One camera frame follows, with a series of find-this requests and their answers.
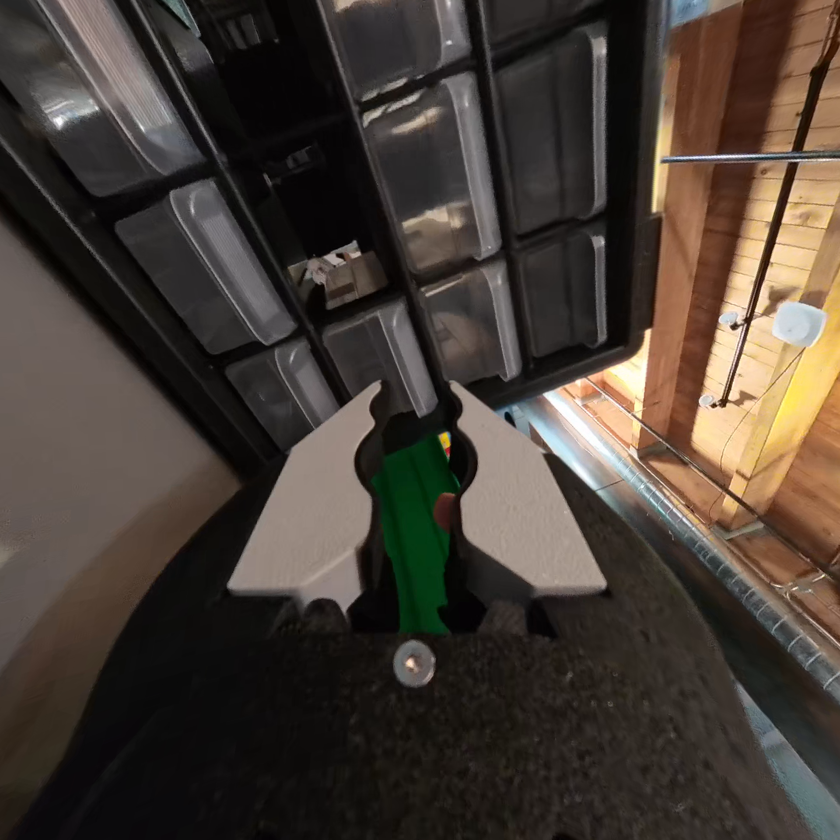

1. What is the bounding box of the white ceiling sensor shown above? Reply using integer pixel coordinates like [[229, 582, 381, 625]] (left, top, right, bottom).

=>
[[772, 301, 828, 344]]

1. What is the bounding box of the black conduit pipe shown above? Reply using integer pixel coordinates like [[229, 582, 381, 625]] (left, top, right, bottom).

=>
[[717, 0, 840, 409]]

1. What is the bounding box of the metal threaded rod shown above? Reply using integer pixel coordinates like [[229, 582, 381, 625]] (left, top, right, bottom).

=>
[[661, 149, 840, 165]]

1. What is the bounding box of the green plastic bin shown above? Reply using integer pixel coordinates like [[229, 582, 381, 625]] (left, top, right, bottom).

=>
[[370, 432, 462, 636]]

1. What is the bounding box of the set of clear drawers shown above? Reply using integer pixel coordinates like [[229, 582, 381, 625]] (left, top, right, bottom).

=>
[[0, 0, 610, 434]]

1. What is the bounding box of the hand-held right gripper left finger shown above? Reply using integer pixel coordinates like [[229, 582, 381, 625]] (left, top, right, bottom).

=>
[[227, 381, 403, 635]]

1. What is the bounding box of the black drawer cabinet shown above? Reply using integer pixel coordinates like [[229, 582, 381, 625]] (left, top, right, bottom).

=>
[[0, 0, 672, 463]]

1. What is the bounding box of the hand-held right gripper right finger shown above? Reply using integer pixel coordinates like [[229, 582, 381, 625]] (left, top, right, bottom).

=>
[[440, 379, 608, 635]]

